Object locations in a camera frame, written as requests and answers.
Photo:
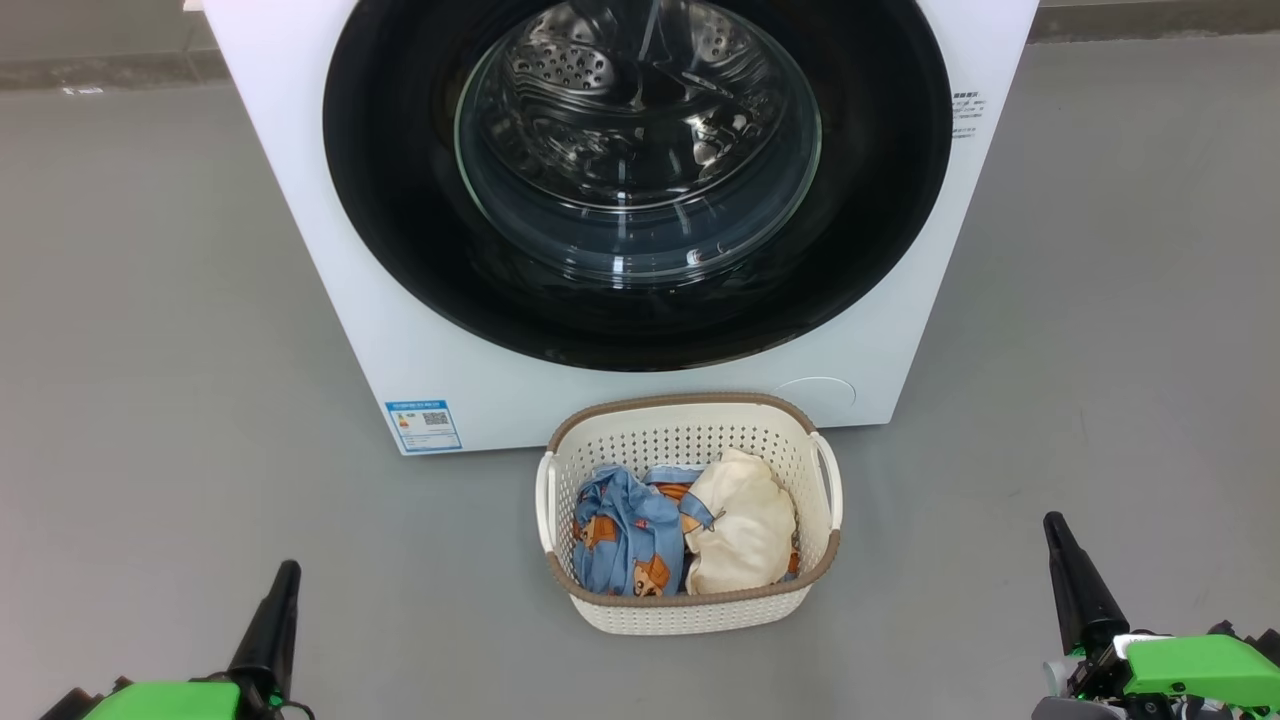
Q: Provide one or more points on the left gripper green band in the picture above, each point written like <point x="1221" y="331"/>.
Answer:
<point x="170" y="702"/>

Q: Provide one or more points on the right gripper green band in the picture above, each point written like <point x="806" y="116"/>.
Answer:
<point x="1200" y="670"/>

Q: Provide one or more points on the cream white garment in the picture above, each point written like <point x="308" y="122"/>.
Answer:
<point x="745" y="530"/>

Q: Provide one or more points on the blue garment with orange print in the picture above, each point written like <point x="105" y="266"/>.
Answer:
<point x="625" y="540"/>

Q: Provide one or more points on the black round glass washer door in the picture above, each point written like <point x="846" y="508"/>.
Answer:
<point x="400" y="200"/>

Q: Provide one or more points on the white front-load washing machine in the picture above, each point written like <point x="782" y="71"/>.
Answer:
<point x="300" y="230"/>

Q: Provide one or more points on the stainless steel washing machine drum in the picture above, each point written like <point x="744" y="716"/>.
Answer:
<point x="600" y="110"/>

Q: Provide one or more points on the blue energy label sticker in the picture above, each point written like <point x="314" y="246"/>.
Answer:
<point x="423" y="427"/>

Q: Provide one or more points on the round white filter cover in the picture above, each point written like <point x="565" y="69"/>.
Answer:
<point x="815" y="392"/>

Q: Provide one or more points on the cream perforated laundry basket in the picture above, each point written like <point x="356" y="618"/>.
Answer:
<point x="690" y="612"/>

